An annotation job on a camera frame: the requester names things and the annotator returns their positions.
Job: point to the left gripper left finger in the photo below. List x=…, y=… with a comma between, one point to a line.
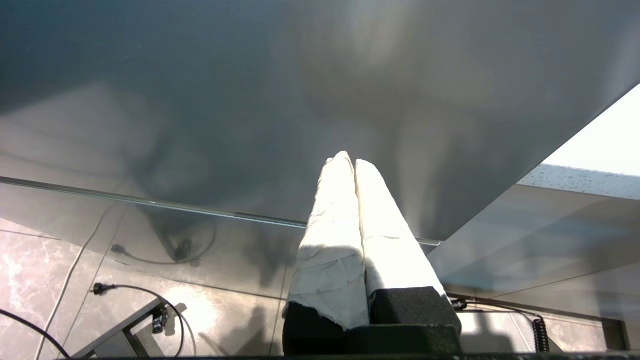
x=330, y=250

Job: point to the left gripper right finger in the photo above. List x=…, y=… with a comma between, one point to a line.
x=395, y=250

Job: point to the grey base cabinet front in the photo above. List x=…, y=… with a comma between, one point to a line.
x=550, y=240

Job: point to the chrome door trim strip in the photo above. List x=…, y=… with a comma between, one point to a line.
x=150, y=202

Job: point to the grey appliance door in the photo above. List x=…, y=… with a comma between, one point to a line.
x=200, y=100

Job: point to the grey metal base frame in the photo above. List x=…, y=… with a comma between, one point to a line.
x=120, y=327

